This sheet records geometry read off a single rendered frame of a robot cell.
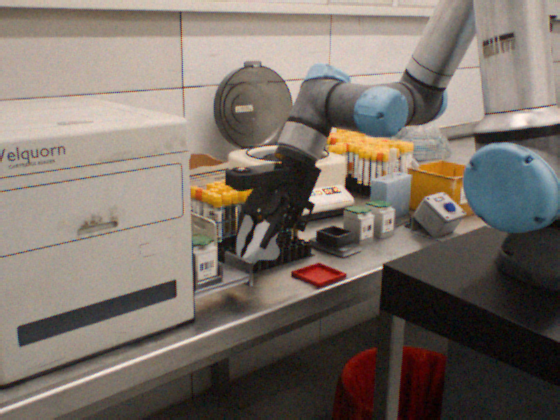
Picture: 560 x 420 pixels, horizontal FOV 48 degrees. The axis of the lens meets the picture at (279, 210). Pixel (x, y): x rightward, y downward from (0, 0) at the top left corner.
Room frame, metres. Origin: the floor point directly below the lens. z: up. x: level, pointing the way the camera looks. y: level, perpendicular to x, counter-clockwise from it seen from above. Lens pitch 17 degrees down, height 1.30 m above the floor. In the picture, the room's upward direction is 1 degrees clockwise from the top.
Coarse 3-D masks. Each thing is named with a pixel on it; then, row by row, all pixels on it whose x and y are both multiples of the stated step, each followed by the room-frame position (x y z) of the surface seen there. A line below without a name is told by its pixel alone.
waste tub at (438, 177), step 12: (408, 168) 1.43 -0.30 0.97; (420, 168) 1.46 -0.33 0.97; (432, 168) 1.49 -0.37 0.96; (444, 168) 1.51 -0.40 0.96; (456, 168) 1.48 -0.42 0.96; (420, 180) 1.40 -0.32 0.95; (432, 180) 1.38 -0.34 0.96; (444, 180) 1.35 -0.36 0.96; (456, 180) 1.34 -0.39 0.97; (420, 192) 1.40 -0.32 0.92; (432, 192) 1.38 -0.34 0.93; (444, 192) 1.35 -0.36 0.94; (456, 192) 1.34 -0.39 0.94
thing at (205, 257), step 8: (200, 248) 0.88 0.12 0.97; (208, 248) 0.89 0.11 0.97; (216, 248) 0.89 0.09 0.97; (200, 256) 0.87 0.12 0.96; (208, 256) 0.88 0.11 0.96; (216, 256) 0.89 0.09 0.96; (200, 264) 0.87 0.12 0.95; (208, 264) 0.88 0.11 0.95; (216, 264) 0.89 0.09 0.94; (200, 272) 0.87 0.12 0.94; (208, 272) 0.88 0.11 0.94; (216, 272) 0.89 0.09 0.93; (200, 280) 0.87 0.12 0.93
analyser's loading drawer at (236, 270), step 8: (232, 256) 0.95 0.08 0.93; (224, 264) 0.96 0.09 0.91; (232, 264) 0.95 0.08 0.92; (240, 264) 0.94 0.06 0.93; (248, 264) 0.92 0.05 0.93; (224, 272) 0.93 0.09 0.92; (232, 272) 0.93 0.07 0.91; (240, 272) 0.93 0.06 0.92; (248, 272) 0.92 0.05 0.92; (208, 280) 0.87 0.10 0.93; (216, 280) 0.88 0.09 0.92; (224, 280) 0.90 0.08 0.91; (232, 280) 0.90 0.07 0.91; (240, 280) 0.91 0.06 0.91; (248, 280) 0.92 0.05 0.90; (200, 288) 0.86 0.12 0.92; (208, 288) 0.87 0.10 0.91; (216, 288) 0.88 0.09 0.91; (224, 288) 0.89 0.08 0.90; (200, 296) 0.86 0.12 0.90
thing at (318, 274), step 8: (312, 264) 1.05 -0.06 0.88; (320, 264) 1.05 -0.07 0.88; (296, 272) 1.01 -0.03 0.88; (304, 272) 1.03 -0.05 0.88; (312, 272) 1.03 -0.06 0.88; (320, 272) 1.03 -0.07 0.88; (328, 272) 1.03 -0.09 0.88; (336, 272) 1.02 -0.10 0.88; (304, 280) 0.99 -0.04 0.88; (312, 280) 0.98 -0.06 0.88; (320, 280) 0.99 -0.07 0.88; (328, 280) 0.98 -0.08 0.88; (336, 280) 0.99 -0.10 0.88
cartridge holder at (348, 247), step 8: (320, 232) 1.15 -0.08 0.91; (328, 232) 1.17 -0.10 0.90; (336, 232) 1.18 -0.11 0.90; (344, 232) 1.16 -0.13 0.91; (352, 232) 1.15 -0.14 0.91; (312, 240) 1.16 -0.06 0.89; (320, 240) 1.15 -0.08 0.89; (328, 240) 1.13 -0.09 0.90; (336, 240) 1.12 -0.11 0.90; (344, 240) 1.13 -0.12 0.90; (352, 240) 1.15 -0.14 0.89; (320, 248) 1.14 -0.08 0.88; (328, 248) 1.13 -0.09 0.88; (336, 248) 1.12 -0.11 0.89; (344, 248) 1.12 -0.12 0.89; (352, 248) 1.12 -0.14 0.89; (360, 248) 1.14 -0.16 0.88; (344, 256) 1.10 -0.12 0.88
